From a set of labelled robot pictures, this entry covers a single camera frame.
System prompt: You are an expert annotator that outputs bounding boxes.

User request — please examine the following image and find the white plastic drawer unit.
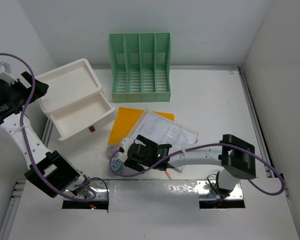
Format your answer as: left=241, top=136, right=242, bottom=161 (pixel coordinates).
left=36, top=58, right=117, bottom=144

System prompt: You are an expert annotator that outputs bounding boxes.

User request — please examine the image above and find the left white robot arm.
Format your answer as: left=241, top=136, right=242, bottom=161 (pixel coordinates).
left=0, top=70, right=96, bottom=203

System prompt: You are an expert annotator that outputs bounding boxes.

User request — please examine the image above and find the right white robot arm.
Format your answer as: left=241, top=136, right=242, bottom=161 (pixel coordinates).
left=119, top=134, right=256, bottom=198

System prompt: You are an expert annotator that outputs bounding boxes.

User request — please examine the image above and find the clear mesh document pouch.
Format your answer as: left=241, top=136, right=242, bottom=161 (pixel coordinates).
left=123, top=108, right=200, bottom=173

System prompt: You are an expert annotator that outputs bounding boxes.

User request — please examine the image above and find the dark-lidded ink jar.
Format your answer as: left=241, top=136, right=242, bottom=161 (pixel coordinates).
left=106, top=144, right=119, bottom=158

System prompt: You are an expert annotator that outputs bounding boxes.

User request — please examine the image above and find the orange-tipped clear pen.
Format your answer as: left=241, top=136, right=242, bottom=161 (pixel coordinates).
left=164, top=171, right=172, bottom=180

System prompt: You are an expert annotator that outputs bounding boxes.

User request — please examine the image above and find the orange paper folder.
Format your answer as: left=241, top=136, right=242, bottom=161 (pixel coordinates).
left=108, top=106, right=176, bottom=149

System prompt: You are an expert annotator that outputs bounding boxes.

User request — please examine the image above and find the white front shelf board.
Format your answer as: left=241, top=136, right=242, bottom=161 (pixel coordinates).
left=9, top=180, right=299, bottom=240

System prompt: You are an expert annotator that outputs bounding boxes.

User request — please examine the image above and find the green four-slot file organizer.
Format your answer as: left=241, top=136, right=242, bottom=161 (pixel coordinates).
left=108, top=32, right=171, bottom=103

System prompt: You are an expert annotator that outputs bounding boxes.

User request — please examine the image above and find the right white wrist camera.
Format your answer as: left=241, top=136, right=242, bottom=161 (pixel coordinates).
left=119, top=137, right=134, bottom=153

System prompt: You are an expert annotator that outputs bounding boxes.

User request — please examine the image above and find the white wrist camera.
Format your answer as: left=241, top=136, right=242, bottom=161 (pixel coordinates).
left=119, top=137, right=134, bottom=153
left=0, top=61, right=17, bottom=85

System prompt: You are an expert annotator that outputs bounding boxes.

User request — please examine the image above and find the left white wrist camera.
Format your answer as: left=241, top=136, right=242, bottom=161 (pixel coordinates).
left=0, top=61, right=17, bottom=85

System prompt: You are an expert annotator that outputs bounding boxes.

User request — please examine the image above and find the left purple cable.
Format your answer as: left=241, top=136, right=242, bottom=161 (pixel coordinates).
left=0, top=52, right=110, bottom=203

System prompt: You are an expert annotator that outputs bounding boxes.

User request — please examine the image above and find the purple cable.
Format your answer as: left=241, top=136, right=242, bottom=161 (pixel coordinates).
left=0, top=52, right=110, bottom=203
left=109, top=142, right=286, bottom=202

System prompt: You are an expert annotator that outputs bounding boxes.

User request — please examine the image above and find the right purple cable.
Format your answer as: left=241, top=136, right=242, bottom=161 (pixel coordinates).
left=109, top=142, right=286, bottom=202

